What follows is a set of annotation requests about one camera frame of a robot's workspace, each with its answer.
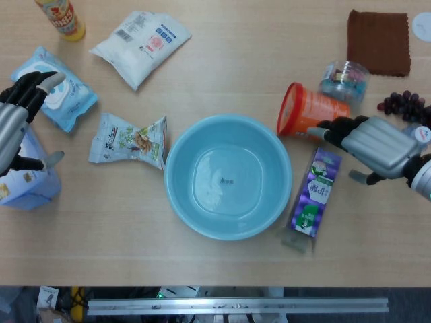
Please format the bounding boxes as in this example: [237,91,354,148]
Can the purple toothpaste box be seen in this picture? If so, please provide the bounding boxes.
[275,147,343,253]

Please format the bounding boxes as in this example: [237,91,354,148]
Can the brown cloth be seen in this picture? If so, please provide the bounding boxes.
[346,9,412,78]

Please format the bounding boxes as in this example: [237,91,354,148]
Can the clear jar of clips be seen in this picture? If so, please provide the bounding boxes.
[318,60,370,110]

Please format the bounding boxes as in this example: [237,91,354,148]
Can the light blue plastic basin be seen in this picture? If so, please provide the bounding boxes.
[164,114,293,242]

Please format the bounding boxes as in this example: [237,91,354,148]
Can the silver snack packet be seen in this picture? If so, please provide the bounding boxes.
[88,112,168,172]

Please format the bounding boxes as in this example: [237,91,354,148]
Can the clear water bottle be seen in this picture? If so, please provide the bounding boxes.
[402,122,431,145]

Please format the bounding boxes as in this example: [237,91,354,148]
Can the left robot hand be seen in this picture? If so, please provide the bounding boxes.
[0,71,67,178]

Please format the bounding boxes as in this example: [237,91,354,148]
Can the white salt bag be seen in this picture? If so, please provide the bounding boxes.
[88,10,193,92]

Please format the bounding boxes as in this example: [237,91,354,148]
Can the yellow bottle with red label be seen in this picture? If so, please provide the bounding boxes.
[34,0,86,42]

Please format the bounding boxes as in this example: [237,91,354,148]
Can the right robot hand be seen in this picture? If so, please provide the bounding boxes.
[306,115,427,186]

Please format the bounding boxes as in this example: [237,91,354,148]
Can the blue wet wipes pack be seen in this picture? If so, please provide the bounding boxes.
[9,46,100,134]

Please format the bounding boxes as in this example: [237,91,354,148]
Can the white round table grommet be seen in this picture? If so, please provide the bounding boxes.
[411,12,431,43]

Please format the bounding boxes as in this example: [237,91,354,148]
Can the aluminium rail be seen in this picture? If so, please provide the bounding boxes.
[86,297,390,316]

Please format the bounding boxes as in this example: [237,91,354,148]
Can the purple grape bunch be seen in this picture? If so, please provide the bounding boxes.
[376,89,431,124]

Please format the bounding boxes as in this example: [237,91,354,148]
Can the orange instant noodle cup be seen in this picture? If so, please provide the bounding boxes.
[276,82,352,137]

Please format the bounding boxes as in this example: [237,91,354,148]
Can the large blue tissue pack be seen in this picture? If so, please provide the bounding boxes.
[0,126,63,211]

